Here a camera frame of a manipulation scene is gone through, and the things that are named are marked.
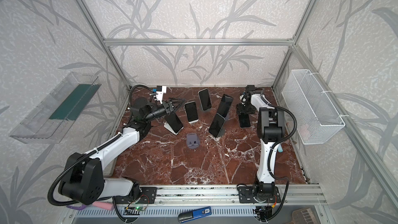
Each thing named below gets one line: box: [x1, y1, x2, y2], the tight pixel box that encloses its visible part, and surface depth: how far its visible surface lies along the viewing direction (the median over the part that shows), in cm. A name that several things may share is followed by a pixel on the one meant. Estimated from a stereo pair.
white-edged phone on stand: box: [184, 101, 199, 124], surface depth 100 cm
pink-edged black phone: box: [238, 113, 251, 128], surface depth 100 cm
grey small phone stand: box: [186, 132, 200, 150], surface depth 88 cm
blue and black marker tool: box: [177, 206, 212, 223], surface depth 68 cm
